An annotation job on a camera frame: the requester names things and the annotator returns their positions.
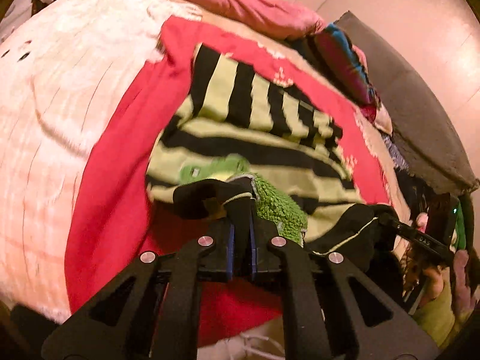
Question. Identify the pink quilt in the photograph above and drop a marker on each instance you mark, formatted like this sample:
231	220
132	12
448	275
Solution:
276	19

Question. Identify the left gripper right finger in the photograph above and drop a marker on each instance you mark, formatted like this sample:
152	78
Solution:
340	289

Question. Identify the grey quilted headboard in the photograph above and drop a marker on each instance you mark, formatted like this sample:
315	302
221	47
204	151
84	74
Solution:
423	132

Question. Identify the beige bed sheet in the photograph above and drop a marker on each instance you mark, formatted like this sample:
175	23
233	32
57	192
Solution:
112	195

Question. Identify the green black striped frog sweater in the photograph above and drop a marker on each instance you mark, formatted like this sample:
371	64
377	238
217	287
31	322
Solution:
238	135

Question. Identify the white pink patterned blanket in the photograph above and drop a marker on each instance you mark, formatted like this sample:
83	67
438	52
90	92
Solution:
63	73

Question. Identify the multicolour striped blanket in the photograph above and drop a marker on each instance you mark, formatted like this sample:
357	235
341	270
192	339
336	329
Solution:
332	53

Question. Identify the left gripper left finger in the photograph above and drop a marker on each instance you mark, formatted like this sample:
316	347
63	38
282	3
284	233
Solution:
150	310

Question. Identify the cream pillow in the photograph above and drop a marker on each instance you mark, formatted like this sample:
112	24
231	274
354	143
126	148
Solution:
382	121

